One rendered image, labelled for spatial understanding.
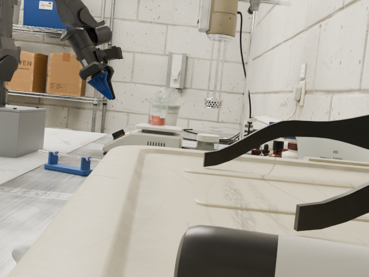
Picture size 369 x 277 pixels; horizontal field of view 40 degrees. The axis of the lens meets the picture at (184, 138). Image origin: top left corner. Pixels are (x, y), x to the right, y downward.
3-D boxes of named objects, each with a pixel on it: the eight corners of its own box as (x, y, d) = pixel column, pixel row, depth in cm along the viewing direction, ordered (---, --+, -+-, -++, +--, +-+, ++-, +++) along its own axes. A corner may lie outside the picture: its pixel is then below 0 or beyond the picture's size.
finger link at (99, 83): (86, 82, 135) (105, 71, 135) (89, 82, 139) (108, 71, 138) (99, 105, 136) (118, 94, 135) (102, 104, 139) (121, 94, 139)
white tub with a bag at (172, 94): (181, 132, 239) (185, 87, 237) (151, 129, 236) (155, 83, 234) (175, 129, 253) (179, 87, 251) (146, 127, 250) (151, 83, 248)
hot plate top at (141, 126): (134, 128, 131) (134, 125, 130) (140, 126, 142) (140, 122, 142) (180, 133, 130) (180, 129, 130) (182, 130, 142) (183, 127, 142)
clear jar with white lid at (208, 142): (218, 167, 131) (222, 137, 131) (196, 165, 130) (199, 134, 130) (213, 164, 137) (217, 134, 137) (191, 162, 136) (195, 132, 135)
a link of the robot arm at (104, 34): (78, 10, 133) (109, 3, 142) (57, 10, 138) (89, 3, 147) (87, 52, 138) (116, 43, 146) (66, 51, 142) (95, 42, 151)
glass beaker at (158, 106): (169, 128, 137) (172, 98, 136) (160, 128, 132) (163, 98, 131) (150, 126, 139) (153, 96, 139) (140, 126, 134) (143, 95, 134)
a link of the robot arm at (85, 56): (66, 52, 131) (86, 40, 131) (83, 57, 150) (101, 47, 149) (81, 80, 131) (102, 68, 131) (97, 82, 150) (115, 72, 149)
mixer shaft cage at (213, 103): (203, 107, 173) (211, 33, 171) (202, 107, 180) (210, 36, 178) (223, 109, 173) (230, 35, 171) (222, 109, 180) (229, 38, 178)
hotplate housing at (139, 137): (101, 156, 131) (104, 125, 130) (111, 150, 144) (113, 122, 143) (186, 165, 130) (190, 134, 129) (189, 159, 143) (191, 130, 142)
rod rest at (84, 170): (43, 169, 104) (44, 151, 103) (53, 167, 107) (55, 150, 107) (84, 176, 100) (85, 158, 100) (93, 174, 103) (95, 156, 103)
